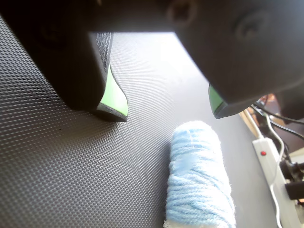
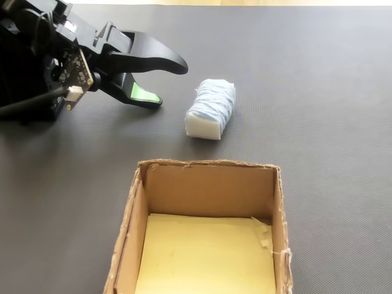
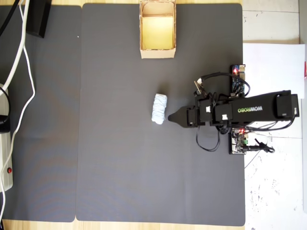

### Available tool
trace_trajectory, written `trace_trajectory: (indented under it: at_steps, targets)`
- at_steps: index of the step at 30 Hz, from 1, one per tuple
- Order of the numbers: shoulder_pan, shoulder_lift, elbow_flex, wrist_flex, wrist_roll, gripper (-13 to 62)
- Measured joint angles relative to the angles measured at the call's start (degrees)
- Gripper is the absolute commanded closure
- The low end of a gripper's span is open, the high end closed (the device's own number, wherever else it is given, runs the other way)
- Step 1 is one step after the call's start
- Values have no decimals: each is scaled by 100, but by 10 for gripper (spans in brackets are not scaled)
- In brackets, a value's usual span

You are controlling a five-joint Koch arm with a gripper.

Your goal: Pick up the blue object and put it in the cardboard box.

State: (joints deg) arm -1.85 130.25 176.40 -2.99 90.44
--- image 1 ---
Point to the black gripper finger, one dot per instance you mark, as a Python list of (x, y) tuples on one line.
[(237, 59), (71, 71)]

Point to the block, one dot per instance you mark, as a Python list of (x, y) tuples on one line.
[(197, 171)]

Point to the large grey textured mat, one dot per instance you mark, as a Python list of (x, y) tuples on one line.
[(83, 166)]

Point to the white power strip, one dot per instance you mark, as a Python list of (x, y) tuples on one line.
[(266, 161)]

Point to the black power plug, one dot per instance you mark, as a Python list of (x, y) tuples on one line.
[(293, 180)]

